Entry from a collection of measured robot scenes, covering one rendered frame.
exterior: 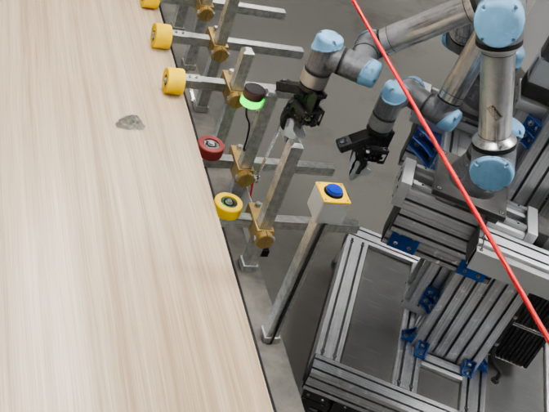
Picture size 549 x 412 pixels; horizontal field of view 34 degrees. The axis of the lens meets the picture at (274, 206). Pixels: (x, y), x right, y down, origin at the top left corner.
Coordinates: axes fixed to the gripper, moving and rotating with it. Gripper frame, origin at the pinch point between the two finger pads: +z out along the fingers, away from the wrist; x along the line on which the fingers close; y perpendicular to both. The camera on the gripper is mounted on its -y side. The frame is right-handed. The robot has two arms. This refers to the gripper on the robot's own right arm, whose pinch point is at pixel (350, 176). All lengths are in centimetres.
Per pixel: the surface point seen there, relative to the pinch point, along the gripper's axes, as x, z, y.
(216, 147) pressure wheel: -1.4, -7.8, -46.9
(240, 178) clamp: -8.5, -2.8, -39.5
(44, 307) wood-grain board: -63, -7, -99
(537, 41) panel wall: 210, 54, 218
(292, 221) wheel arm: -25.9, -3.0, -28.0
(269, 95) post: -5.5, -30.7, -38.4
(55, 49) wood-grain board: 41, -7, -90
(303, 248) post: -56, -22, -39
